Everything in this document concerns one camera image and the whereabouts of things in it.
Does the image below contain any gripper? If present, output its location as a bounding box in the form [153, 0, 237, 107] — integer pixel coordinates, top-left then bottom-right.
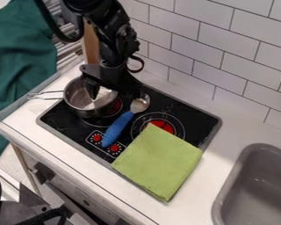
[78, 59, 145, 101]

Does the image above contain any silver pan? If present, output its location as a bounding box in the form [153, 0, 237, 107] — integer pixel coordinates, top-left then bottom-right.
[25, 76, 125, 120]

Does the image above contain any dark green cloth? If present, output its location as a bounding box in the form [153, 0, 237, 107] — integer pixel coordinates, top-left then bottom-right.
[0, 0, 59, 163]

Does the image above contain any toy stove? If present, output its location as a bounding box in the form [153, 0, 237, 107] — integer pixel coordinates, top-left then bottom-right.
[34, 83, 224, 172]

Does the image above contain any toy sink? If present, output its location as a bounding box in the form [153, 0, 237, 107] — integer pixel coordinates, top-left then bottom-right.
[209, 142, 281, 225]

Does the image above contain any blue handled silver spoon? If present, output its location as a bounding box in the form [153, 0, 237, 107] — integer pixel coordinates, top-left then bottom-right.
[100, 92, 153, 149]

